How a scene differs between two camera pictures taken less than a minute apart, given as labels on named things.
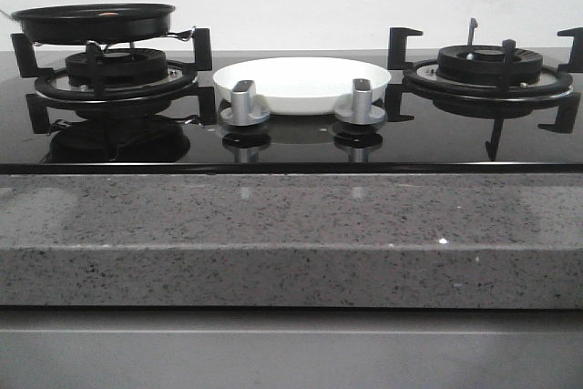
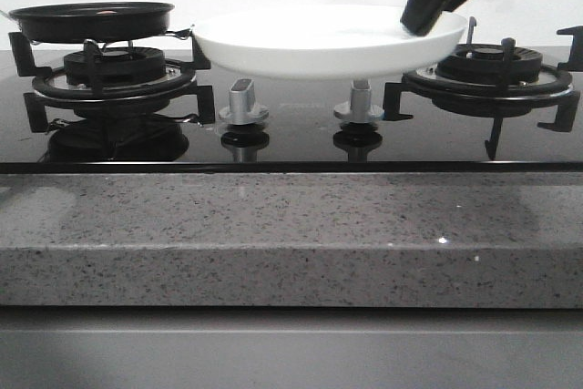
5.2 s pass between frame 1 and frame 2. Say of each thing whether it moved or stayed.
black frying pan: stayed
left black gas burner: stayed
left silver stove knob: stayed
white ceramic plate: moved
